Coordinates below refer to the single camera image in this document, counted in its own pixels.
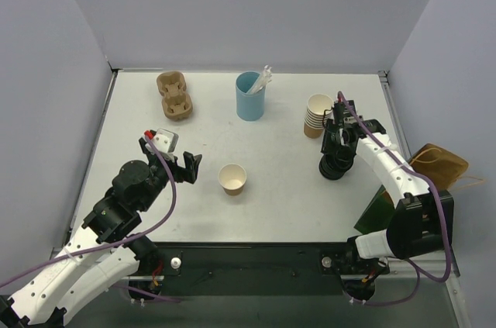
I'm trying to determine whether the brown paper coffee cup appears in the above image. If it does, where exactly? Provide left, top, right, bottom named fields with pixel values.
left=218, top=164, right=247, bottom=196

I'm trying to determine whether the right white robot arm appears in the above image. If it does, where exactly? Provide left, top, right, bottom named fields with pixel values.
left=319, top=98, right=454, bottom=272

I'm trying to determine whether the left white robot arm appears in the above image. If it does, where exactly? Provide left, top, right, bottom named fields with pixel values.
left=1, top=130, right=202, bottom=327

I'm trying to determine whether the stack of black cup lids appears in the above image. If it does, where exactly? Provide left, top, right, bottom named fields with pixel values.
left=319, top=150, right=353, bottom=181

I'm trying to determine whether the stack of brown paper cups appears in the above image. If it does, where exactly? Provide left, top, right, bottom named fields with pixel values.
left=303, top=94, right=334, bottom=139

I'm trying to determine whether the stack of pulp cup carriers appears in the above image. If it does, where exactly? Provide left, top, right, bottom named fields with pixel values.
left=157, top=71, right=193, bottom=121

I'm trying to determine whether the light blue cylindrical container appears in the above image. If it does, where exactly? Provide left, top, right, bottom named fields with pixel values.
left=236, top=71, right=265, bottom=122

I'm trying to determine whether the brown paper bag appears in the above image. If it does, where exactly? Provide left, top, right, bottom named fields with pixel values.
left=408, top=143, right=489, bottom=201

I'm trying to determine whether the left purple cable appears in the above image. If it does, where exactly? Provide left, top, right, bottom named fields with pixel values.
left=0, top=137, right=183, bottom=304

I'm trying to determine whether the purple cable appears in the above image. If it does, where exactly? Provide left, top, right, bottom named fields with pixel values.
left=0, top=137, right=183, bottom=304
left=336, top=91, right=454, bottom=308

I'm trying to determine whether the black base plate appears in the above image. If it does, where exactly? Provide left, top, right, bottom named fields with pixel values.
left=126, top=242, right=390, bottom=301

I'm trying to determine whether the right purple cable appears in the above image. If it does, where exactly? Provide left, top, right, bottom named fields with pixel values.
left=336, top=91, right=454, bottom=308

